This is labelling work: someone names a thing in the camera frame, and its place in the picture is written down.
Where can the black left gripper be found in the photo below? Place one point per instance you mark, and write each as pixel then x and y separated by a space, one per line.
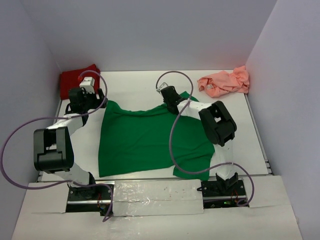
pixel 97 101

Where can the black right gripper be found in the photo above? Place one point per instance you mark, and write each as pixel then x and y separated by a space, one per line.
pixel 177 93

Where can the green t-shirt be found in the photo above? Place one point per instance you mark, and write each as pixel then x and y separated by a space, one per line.
pixel 135 141

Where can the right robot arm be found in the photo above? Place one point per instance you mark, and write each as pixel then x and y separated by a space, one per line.
pixel 219 128

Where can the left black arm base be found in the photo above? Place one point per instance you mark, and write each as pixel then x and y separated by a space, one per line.
pixel 96 199

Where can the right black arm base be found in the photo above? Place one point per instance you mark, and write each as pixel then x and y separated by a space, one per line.
pixel 214 198

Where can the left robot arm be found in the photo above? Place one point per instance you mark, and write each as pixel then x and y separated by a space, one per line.
pixel 52 147

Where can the red folded t-shirt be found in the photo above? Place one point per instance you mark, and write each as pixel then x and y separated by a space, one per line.
pixel 69 80

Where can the pink crumpled t-shirt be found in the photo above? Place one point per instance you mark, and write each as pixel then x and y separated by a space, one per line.
pixel 219 84

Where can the silver taped cover plate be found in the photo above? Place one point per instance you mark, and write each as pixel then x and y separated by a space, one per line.
pixel 157 198

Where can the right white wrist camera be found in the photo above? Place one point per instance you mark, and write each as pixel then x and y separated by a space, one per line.
pixel 162 86

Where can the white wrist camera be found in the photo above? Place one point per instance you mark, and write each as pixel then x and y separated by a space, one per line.
pixel 162 86
pixel 88 84

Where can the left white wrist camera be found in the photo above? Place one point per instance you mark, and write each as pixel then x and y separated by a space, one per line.
pixel 88 84

